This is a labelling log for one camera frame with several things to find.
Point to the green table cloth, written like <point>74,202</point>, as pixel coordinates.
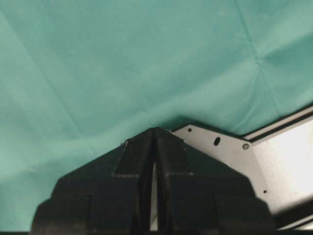
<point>79,77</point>

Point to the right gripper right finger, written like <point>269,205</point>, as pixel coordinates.
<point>198,195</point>

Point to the silver aluminium base plate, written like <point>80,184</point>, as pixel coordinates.
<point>277,158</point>

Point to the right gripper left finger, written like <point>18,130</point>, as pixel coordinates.
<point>110,195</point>

